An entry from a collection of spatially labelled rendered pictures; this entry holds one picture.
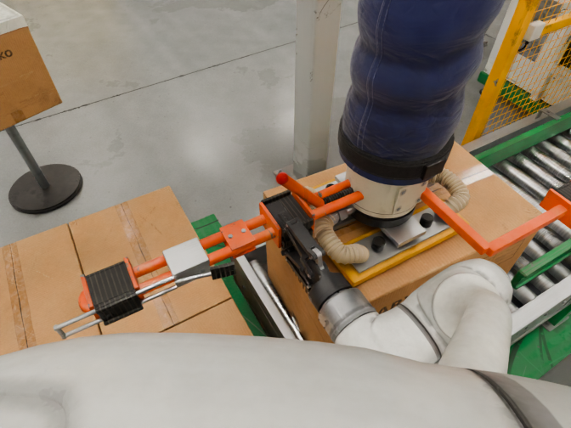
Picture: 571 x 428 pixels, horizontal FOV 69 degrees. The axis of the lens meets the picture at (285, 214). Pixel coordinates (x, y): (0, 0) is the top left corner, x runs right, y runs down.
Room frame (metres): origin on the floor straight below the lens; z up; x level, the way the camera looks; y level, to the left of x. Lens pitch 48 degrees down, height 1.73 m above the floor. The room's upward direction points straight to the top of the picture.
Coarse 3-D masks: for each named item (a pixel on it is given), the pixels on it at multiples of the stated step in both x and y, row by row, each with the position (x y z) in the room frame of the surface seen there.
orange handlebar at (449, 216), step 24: (336, 192) 0.63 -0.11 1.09; (360, 192) 0.62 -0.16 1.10; (456, 216) 0.55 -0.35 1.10; (552, 216) 0.55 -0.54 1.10; (216, 240) 0.49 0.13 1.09; (240, 240) 0.49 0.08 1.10; (264, 240) 0.50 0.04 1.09; (480, 240) 0.49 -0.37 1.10; (504, 240) 0.49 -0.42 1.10; (144, 264) 0.43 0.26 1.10
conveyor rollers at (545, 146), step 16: (544, 144) 1.47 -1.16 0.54; (560, 144) 1.49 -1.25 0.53; (512, 160) 1.38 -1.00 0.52; (528, 160) 1.35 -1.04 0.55; (544, 160) 1.36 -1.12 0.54; (560, 160) 1.38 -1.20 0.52; (512, 176) 1.28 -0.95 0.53; (528, 176) 1.26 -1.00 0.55; (544, 176) 1.26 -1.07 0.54; (560, 176) 1.28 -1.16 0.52; (544, 192) 1.16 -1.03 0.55; (560, 224) 1.00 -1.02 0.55; (544, 240) 0.93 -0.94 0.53; (560, 240) 0.92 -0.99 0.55; (256, 272) 0.79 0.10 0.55; (560, 272) 0.79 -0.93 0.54; (272, 288) 0.72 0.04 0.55; (512, 288) 0.73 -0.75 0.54; (528, 288) 0.72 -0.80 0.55; (544, 288) 0.73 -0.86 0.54; (512, 304) 0.66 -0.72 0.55; (288, 320) 0.61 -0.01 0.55
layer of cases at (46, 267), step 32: (160, 192) 1.17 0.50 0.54; (64, 224) 1.00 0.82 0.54; (96, 224) 1.00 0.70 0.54; (128, 224) 1.00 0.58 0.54; (160, 224) 1.00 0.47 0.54; (0, 256) 0.85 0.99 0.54; (32, 256) 0.85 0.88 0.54; (64, 256) 0.85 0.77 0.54; (96, 256) 0.85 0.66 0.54; (128, 256) 0.85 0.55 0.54; (0, 288) 0.72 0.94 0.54; (32, 288) 0.72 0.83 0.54; (64, 288) 0.72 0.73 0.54; (160, 288) 0.72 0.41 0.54; (192, 288) 0.72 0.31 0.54; (224, 288) 0.72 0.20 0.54; (0, 320) 0.61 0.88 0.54; (32, 320) 0.61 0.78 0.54; (64, 320) 0.61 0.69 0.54; (128, 320) 0.61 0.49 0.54; (160, 320) 0.61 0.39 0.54; (192, 320) 0.61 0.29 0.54; (224, 320) 0.61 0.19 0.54; (0, 352) 0.51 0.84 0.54
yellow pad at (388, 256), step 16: (432, 224) 0.63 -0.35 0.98; (352, 240) 0.58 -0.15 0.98; (368, 240) 0.58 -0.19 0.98; (384, 240) 0.56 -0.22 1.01; (416, 240) 0.58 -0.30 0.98; (432, 240) 0.58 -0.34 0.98; (384, 256) 0.54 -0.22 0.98; (400, 256) 0.54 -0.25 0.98; (352, 272) 0.50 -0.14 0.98; (368, 272) 0.50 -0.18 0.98
